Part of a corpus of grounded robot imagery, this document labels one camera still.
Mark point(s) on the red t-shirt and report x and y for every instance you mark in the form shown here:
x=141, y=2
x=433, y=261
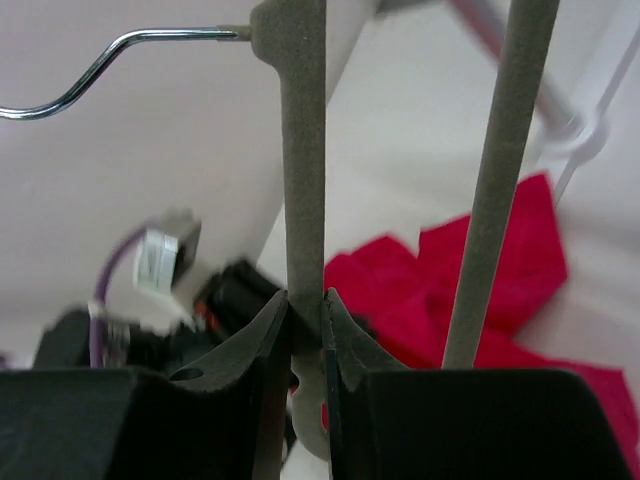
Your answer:
x=407, y=297

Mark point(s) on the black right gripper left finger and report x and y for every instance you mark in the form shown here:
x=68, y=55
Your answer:
x=220, y=417

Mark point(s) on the white metal clothes rack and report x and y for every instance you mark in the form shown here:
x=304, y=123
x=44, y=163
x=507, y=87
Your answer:
x=574, y=129

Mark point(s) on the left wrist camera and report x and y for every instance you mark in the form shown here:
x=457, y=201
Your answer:
x=167, y=252

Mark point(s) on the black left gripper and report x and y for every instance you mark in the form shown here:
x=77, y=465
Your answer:
x=227, y=303

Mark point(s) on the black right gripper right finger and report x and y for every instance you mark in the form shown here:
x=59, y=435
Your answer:
x=388, y=421

